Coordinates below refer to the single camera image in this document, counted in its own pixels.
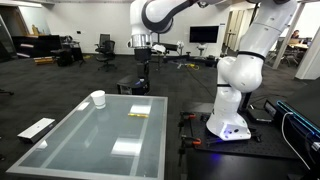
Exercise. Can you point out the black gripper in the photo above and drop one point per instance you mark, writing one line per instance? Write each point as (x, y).
(142, 54)

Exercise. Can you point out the yellow marker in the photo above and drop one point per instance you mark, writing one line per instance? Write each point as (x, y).
(138, 115)

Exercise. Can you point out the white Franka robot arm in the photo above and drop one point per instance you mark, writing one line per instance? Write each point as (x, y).
(230, 110)

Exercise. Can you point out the white paper cup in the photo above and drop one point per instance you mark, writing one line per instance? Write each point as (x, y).
(98, 98)

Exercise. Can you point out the black low stool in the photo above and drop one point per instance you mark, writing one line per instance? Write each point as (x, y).
(130, 86)

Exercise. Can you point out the black office chair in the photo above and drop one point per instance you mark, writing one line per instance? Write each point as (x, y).
(107, 55)

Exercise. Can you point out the grey office chair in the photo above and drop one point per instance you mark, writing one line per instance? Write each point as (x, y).
(104, 38)

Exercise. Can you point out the yellow wooden pallet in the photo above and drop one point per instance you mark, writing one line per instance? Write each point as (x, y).
(43, 60)

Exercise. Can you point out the black desk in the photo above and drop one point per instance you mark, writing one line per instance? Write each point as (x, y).
(43, 45)

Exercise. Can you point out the white flat box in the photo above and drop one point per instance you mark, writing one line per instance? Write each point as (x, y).
(36, 129)

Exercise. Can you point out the small black box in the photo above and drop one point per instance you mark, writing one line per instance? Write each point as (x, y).
(259, 115)

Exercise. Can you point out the seated person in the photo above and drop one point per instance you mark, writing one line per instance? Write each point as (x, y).
(295, 34)

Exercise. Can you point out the black computer case blue light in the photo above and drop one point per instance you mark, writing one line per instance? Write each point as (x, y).
(301, 133)

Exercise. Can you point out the black wall monitor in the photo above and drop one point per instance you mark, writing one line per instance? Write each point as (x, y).
(204, 34)

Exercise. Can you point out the black wall outlet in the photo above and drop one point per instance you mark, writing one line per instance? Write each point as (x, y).
(79, 32)

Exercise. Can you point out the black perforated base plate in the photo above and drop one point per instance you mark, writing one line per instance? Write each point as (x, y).
(266, 144)

